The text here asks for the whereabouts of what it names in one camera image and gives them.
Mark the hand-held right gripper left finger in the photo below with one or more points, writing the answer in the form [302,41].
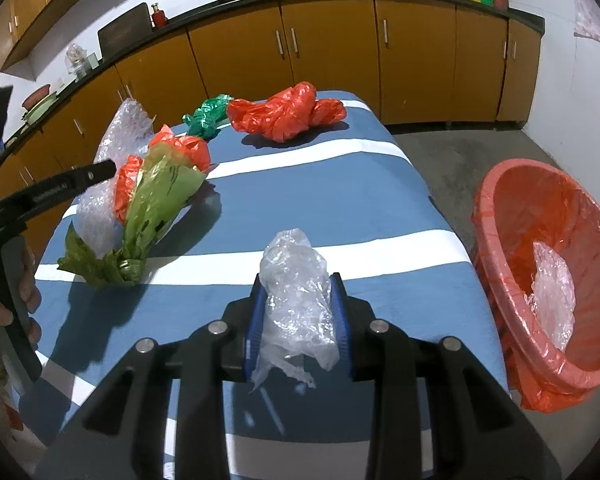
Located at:
[255,335]

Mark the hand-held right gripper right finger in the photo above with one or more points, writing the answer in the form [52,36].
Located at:
[344,340]

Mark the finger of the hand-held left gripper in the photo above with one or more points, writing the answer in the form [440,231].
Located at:
[65,185]

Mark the clear plastic bag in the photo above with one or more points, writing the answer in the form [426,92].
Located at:
[295,300]

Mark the tall bubble wrap sheet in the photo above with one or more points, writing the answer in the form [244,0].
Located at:
[122,130]

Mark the red plastic mesh basket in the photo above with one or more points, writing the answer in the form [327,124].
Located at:
[487,210]

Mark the orange plastic bin liner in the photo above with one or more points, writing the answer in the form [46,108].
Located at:
[530,220]

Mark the green plastic basin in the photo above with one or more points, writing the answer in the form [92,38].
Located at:
[40,110]

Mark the olive green plastic bag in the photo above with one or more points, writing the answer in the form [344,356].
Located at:
[155,200]

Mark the pink plastic basin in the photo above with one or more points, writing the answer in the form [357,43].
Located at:
[36,94]

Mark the white red printed garment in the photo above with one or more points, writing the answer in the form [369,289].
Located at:
[5,425]

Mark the glass jar with plastic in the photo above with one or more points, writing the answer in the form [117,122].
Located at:
[80,60]

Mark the large orange plastic bag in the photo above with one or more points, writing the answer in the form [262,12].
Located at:
[190,150]

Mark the blue white striped tablecloth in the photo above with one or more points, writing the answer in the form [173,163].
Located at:
[330,195]

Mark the small green plastic bag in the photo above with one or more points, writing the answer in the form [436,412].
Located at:
[207,115]

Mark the dark wooden cutting board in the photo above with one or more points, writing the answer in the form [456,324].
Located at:
[125,32]

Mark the small red bottle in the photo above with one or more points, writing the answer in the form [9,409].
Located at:
[159,17]

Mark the crumpled red plastic bag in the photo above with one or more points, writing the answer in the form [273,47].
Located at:
[285,112]

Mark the wooden base cabinets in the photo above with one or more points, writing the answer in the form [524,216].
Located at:
[330,50]

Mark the wooden wall cabinets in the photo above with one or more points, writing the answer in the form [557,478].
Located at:
[35,15]

